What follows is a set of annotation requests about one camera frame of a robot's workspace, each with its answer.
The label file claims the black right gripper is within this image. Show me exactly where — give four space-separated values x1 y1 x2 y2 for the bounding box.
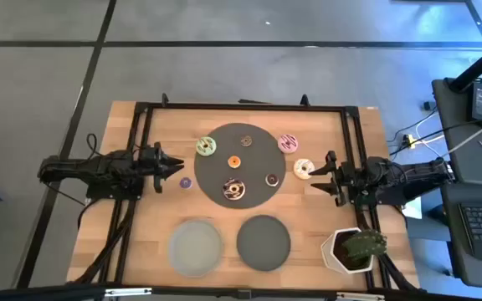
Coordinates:
309 150 357 208

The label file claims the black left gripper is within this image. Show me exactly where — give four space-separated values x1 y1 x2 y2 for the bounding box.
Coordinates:
142 141 185 194

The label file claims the white frosted donut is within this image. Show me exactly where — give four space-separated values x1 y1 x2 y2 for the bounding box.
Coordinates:
293 158 315 181

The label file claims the green frosted donut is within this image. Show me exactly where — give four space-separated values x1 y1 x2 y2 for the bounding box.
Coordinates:
195 135 218 158

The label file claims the pink frosted donut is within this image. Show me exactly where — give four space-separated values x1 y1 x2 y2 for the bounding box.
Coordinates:
277 133 300 155

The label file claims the chocolate donut with white drizzle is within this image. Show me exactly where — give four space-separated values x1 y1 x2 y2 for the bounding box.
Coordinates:
223 177 247 202

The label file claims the large dark round mat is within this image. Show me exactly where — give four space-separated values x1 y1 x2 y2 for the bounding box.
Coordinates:
193 122 287 210

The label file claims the white hexagonal plant pot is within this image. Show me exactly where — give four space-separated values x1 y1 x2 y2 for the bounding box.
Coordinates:
320 227 375 275

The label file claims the green cactus plant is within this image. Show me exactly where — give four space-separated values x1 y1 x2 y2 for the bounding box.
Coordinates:
341 228 388 261

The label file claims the light grey round plate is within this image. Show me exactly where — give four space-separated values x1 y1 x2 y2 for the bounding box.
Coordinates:
167 220 223 278

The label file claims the dark grey round plate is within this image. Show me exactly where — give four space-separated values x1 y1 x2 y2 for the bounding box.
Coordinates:
236 215 292 273

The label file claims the black bar with silver brackets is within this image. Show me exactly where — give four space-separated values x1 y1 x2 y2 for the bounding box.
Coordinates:
0 283 482 301

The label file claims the black side desk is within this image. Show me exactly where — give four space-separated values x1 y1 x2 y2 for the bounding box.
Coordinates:
432 77 482 292

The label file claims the grey thin rod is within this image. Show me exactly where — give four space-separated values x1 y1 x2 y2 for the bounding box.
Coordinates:
445 112 482 159

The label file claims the black slanted pole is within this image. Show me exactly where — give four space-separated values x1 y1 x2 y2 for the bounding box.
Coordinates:
449 35 482 94

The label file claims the black aluminium table frame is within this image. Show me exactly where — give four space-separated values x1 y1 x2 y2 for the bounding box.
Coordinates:
98 93 392 292

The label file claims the black cable bundle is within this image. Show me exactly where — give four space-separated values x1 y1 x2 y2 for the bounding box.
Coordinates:
73 199 138 286
357 207 420 293

